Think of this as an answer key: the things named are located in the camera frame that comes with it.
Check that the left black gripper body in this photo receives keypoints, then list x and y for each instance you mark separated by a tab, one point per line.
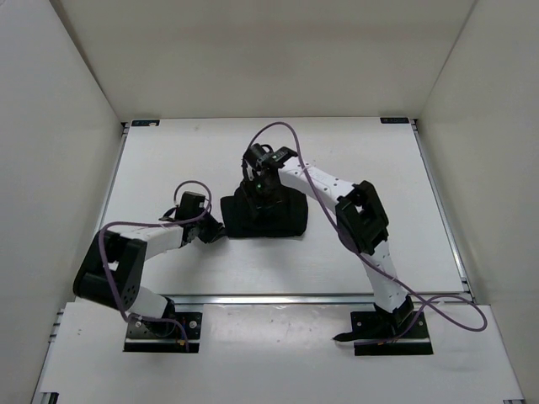
201	231

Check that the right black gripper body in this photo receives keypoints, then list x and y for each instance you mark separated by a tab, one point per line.
261	194

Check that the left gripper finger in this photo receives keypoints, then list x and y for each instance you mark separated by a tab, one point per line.
210	238
213	227

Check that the black pleated skirt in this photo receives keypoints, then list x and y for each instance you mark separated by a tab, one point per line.
286	219

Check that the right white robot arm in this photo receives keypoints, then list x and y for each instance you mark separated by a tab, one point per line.
354	210

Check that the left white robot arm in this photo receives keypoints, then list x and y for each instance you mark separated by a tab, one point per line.
111	272

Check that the left blue table label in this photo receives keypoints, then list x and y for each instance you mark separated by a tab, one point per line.
145	123

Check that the blue table label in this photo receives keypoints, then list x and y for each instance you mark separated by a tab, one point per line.
394	120
145	123

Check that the right blue table label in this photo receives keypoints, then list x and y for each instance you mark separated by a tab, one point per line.
394	120

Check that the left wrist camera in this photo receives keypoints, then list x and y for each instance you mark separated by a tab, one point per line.
190	206

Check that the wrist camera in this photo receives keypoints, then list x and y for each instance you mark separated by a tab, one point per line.
256	153
190	206

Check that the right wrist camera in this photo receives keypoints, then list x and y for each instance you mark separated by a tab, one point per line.
256	153

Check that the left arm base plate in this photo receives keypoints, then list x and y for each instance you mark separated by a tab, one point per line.
166	338

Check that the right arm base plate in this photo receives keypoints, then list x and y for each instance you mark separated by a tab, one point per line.
411	339

